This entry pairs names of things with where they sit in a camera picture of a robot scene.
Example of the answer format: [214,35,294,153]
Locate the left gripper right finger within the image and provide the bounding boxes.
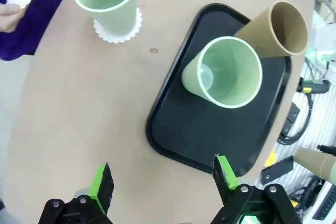
[211,155,302,224]

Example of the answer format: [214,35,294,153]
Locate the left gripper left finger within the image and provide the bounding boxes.
[38,161,116,224]

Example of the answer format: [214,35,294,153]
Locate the light green tall cup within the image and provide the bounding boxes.
[71,0,141,38]
[181,36,263,110]

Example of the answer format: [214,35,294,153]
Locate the brown tall cup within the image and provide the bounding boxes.
[233,0,309,59]

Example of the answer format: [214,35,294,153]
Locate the person's right forearm purple sleeve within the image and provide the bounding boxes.
[0,22,40,61]

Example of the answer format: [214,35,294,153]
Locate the person's right hand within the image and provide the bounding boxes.
[0,3,27,34]

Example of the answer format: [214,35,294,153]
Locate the black plastic serving tray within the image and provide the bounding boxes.
[145,3,292,177]

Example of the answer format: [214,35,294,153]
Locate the brown spare cup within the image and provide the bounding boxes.
[293,147,336,183]

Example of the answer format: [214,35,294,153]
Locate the white keyboard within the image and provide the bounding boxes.
[312,182,336,221]

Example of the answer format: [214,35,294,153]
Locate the black yellow hand tool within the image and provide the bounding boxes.
[298,76,331,94]

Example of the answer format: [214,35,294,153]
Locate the black metal bracket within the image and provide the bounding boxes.
[260,155,294,186]

